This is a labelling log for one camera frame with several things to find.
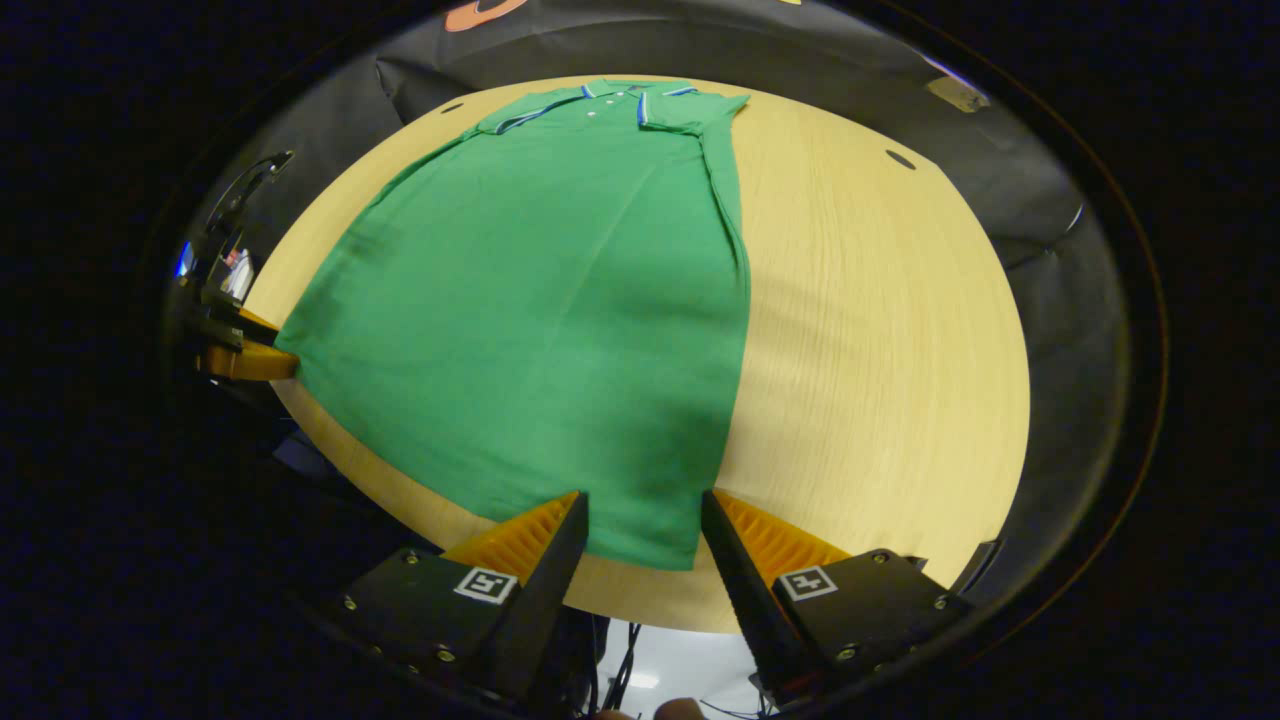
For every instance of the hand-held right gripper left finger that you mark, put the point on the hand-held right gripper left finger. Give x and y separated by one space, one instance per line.
545 590

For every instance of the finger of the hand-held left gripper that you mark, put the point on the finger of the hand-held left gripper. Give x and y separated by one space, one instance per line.
250 362
235 322

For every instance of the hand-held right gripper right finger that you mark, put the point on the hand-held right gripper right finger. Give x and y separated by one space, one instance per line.
745 590

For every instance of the green T-shirt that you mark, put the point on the green T-shirt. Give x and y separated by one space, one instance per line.
540 320

